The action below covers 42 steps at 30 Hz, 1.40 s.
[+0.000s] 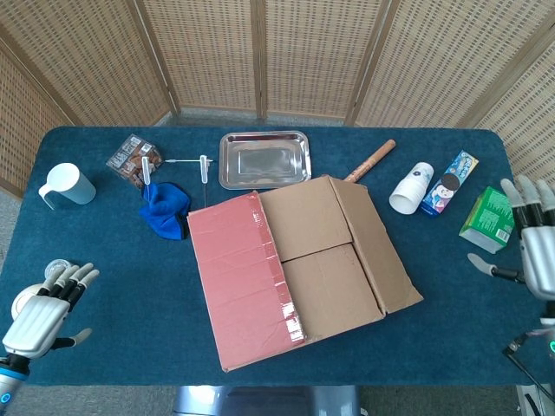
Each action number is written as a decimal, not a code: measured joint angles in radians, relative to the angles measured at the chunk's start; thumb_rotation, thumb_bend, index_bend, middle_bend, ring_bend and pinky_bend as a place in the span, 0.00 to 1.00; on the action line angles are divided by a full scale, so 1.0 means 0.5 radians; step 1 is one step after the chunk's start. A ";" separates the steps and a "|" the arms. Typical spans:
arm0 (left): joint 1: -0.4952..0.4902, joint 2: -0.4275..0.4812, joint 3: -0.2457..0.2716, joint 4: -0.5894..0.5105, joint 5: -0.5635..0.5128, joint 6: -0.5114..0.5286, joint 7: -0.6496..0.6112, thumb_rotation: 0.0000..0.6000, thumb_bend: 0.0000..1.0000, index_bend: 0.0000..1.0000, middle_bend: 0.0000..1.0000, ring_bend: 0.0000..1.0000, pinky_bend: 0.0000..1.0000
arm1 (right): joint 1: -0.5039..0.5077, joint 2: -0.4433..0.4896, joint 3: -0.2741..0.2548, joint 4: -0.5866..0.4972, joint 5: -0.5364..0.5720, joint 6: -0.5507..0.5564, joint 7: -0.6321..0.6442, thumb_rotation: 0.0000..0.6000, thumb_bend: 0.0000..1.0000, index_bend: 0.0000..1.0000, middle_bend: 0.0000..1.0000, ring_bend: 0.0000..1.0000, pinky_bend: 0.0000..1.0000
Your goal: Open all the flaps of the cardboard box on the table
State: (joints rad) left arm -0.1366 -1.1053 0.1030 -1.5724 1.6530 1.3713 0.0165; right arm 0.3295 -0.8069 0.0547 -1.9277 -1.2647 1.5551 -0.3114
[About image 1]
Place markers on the small clear cup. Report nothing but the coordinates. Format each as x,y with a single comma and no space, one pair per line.
55,266

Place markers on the red cardboard shipping box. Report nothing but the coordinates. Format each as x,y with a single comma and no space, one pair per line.
238,281

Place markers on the wicker folding screen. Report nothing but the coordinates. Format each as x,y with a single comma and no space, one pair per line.
303,56

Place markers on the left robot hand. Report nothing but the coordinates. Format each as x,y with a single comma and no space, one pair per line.
37,323

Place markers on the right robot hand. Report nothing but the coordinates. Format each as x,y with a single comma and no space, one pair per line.
537,255

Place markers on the clear bag of brown snacks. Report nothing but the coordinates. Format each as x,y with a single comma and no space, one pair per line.
130,160

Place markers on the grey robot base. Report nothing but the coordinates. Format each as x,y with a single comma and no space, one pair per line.
260,403

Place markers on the metal tray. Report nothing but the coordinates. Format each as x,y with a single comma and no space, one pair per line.
264,160

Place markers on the round cream container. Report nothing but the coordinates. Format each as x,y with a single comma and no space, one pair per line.
21,303

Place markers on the blue Oreo package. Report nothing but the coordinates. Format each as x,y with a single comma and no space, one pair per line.
448,184

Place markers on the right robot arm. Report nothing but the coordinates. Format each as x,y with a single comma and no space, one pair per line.
551,336

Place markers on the teal fabric table cover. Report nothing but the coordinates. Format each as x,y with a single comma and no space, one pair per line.
130,303

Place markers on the green carton box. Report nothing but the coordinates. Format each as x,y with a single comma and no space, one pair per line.
487,221

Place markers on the blue cloth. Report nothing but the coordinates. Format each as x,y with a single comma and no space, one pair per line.
165,212

